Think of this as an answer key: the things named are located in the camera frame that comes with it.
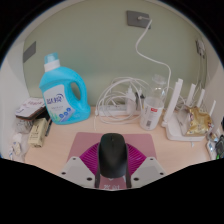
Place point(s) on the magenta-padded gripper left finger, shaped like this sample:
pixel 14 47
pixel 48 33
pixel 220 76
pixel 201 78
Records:
pixel 75 171

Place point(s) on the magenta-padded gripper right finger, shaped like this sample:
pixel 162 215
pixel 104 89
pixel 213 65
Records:
pixel 150 170

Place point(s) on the black computer mouse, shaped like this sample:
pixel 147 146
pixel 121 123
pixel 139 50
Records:
pixel 113 156

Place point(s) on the pink mouse pad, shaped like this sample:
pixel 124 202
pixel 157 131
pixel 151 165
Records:
pixel 83 140

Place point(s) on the white router with antennas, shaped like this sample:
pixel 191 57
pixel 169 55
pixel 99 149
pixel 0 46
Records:
pixel 173 128

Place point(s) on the dark pen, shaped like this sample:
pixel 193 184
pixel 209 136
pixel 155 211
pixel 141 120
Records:
pixel 48 127

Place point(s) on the small yellowish carton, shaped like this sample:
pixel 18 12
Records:
pixel 37 133

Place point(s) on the clear plastic bottle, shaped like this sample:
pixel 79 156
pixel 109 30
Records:
pixel 151 115

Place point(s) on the small white sachet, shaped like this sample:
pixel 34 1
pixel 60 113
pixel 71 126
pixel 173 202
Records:
pixel 16 146

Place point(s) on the gold snack bag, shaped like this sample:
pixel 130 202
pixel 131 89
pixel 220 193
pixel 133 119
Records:
pixel 198 121

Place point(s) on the white power strip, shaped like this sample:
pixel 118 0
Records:
pixel 113 111

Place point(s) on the flat printed box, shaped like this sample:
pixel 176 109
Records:
pixel 30 108

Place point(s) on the blue detergent bottle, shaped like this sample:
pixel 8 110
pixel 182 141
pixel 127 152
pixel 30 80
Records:
pixel 58 78

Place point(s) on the white shelf unit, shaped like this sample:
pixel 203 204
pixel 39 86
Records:
pixel 10 100

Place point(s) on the grey wall plate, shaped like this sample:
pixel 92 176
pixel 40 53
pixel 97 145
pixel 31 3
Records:
pixel 29 52

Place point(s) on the white wall plug adapter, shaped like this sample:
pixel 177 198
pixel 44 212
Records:
pixel 200 47

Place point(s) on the grey wall socket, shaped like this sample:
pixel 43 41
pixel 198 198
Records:
pixel 135 18

